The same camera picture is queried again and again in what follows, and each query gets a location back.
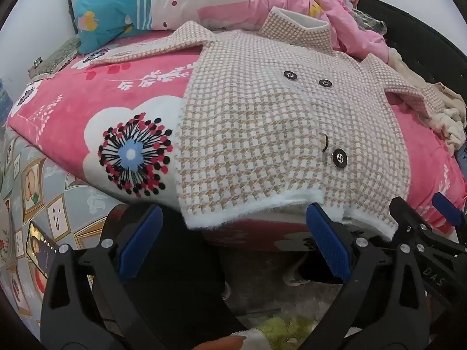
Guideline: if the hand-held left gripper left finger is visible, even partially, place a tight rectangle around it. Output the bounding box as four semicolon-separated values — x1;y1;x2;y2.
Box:
40;204;165;350

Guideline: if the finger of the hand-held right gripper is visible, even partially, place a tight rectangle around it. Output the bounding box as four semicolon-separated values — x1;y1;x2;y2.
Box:
390;197;467;259
432;192;467;228

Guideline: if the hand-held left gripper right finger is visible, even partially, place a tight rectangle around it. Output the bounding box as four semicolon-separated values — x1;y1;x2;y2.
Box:
303;202;431;350

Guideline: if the beige checkered wool coat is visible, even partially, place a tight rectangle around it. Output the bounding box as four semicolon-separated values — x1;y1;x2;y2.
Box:
89;7;446;241

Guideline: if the person's left hand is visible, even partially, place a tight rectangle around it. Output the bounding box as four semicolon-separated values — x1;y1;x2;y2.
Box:
193;335;246;350

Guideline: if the grey picture-print bedsheet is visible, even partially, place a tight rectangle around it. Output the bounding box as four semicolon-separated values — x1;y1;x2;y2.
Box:
0;127;125;329

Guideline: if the cream crumpled garment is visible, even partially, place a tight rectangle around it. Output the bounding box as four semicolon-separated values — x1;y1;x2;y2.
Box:
387;47;467;155

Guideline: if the green shaggy rug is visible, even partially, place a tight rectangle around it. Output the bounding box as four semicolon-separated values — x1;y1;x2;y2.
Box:
252;315;322;350

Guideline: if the smartphone with lit screen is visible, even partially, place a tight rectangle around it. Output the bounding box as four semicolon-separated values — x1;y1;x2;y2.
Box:
26;220;59;278

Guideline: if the pink floral fleece blanket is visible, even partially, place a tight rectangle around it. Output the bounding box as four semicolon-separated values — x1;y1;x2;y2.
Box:
7;31;467;252

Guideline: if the black padded headboard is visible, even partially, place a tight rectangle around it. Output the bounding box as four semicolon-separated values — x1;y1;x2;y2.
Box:
358;0;467;106

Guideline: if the clear plastic water bottle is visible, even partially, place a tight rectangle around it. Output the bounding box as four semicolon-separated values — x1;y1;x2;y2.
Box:
0;78;13;125

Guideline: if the grey woven mat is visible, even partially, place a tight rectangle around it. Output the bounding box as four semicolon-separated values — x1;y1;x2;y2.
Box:
34;34;83;75

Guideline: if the dark patterned cloth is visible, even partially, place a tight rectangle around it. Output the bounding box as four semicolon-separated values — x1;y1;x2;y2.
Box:
352;7;387;35

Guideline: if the pink and blue rabbit quilt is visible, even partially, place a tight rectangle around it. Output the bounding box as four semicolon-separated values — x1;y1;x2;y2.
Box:
71;0;389;59

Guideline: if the black cable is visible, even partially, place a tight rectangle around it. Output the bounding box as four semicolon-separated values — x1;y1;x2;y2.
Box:
65;0;79;35

